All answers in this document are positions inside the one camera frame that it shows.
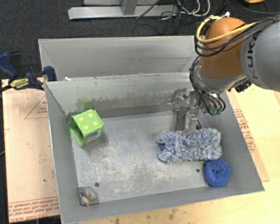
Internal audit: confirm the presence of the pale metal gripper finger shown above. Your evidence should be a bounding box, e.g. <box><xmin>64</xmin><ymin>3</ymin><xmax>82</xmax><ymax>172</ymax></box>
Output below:
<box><xmin>174</xmin><ymin>109</ymin><xmax>187</xmax><ymax>132</ymax></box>
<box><xmin>179</xmin><ymin>112</ymin><xmax>200</xmax><ymax>137</ymax></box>

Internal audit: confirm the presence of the blue and white fluffy cloth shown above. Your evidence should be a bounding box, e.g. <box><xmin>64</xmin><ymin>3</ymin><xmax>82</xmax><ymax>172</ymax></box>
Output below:
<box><xmin>154</xmin><ymin>126</ymin><xmax>224</xmax><ymax>165</ymax></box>

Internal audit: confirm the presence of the blue round scrubber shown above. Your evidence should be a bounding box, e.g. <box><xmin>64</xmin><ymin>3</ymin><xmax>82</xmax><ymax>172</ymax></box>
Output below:
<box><xmin>203</xmin><ymin>158</ymin><xmax>232</xmax><ymax>189</ymax></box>

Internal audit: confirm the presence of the grey metal bin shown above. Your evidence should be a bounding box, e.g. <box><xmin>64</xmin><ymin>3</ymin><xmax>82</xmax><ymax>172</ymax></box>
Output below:
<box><xmin>38</xmin><ymin>24</ymin><xmax>267</xmax><ymax>224</ymax></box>

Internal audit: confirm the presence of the green cube with yellow dots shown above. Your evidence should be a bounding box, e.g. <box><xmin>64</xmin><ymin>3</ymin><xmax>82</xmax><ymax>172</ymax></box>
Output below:
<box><xmin>68</xmin><ymin>108</ymin><xmax>106</xmax><ymax>149</ymax></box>

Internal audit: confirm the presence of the small grey toy bird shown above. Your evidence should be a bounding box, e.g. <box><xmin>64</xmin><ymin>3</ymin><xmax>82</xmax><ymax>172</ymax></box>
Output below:
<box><xmin>78</xmin><ymin>185</ymin><xmax>100</xmax><ymax>207</ymax></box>

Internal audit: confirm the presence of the black cylinder on white bracket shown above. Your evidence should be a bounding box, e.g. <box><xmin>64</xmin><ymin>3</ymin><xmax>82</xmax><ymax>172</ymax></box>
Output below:
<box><xmin>233</xmin><ymin>79</ymin><xmax>253</xmax><ymax>94</ymax></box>

